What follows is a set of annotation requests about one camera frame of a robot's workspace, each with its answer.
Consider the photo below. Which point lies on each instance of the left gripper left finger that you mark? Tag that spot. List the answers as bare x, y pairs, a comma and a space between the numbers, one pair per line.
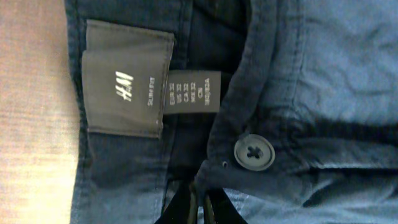
183, 208

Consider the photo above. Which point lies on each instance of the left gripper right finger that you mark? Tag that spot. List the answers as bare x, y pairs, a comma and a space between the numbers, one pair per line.
218, 209

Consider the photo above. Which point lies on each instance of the dark blue shorts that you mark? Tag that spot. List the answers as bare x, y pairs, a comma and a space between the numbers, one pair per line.
289, 106

